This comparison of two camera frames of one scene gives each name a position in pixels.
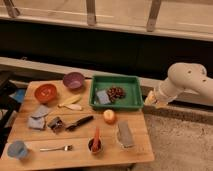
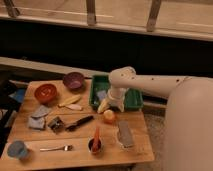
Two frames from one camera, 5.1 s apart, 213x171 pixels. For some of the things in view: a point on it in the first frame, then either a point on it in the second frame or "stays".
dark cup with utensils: (90, 146) stays
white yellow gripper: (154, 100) -> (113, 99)
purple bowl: (73, 80) stays
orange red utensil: (96, 141) stays
